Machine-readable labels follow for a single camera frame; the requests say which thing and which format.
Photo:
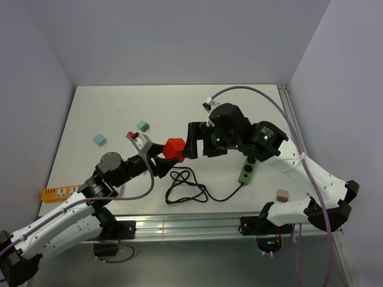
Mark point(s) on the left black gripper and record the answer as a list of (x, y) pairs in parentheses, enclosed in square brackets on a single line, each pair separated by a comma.
[(163, 165)]

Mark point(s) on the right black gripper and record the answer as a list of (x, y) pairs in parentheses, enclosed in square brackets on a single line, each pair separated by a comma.
[(196, 131)]

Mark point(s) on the red cube plug adapter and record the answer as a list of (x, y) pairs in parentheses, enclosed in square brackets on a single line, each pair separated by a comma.
[(173, 149)]

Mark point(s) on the pink plug adapter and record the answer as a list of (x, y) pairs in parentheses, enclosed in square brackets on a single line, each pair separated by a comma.
[(282, 195)]

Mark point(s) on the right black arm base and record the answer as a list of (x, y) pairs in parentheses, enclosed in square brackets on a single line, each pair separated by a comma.
[(270, 238)]

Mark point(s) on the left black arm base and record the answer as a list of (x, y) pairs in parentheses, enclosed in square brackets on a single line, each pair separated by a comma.
[(117, 232)]

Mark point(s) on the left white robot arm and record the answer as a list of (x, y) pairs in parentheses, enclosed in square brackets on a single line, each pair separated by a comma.
[(83, 216)]

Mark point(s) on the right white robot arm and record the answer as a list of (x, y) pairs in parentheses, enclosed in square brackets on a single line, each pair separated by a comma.
[(327, 203)]

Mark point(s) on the green plug adapter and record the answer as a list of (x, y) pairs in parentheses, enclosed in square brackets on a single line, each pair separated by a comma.
[(142, 126)]

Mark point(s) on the light blue plug adapter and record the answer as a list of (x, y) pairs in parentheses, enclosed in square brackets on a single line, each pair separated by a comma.
[(100, 140)]

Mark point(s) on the green power strip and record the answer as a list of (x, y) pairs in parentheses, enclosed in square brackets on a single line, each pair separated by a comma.
[(247, 171)]

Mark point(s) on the orange power strip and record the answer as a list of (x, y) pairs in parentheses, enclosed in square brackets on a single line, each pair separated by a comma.
[(50, 195)]

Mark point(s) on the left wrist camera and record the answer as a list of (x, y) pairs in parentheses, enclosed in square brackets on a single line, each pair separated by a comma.
[(143, 142)]

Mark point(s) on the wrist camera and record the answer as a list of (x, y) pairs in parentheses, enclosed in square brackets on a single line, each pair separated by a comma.
[(143, 142), (210, 104)]

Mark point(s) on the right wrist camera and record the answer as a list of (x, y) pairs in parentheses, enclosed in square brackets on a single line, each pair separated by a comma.
[(210, 104)]

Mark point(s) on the aluminium mounting rail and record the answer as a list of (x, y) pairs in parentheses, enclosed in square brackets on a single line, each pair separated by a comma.
[(163, 228)]

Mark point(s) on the aluminium side frame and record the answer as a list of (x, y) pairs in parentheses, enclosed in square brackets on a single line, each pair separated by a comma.
[(339, 245)]

